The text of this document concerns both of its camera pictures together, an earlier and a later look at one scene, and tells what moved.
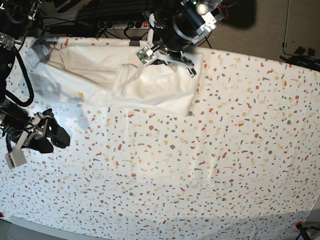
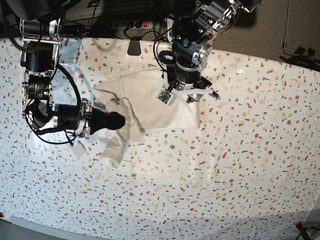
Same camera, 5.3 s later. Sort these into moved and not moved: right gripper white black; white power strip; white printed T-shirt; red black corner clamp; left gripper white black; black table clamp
Moved: left gripper white black; right gripper white black; white printed T-shirt
Not moved: white power strip; red black corner clamp; black table clamp
